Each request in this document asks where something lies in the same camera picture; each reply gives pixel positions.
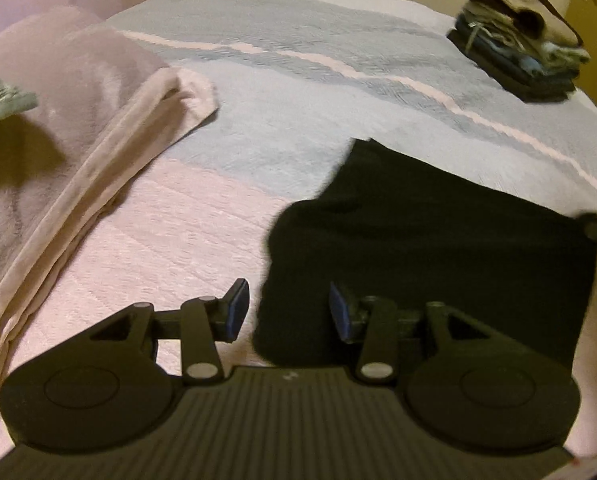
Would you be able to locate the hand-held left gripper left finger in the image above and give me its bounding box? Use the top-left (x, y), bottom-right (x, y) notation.
top-left (89, 278), bottom-right (250, 386)

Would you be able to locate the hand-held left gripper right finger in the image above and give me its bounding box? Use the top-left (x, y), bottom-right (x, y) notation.
top-left (331, 281), bottom-right (484, 385)

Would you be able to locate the black shirt with orange trim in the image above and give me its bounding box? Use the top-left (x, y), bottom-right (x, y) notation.
top-left (252, 137), bottom-right (597, 381)

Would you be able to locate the stack of folded clothes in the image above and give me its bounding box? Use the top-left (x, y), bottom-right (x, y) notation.
top-left (447, 0), bottom-right (591, 103)

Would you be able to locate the pink and grey bedspread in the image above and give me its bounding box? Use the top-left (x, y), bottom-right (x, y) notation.
top-left (0, 0), bottom-right (597, 461)

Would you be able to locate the folded pale pink blanket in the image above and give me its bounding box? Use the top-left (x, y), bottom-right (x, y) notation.
top-left (0, 5), bottom-right (219, 411)

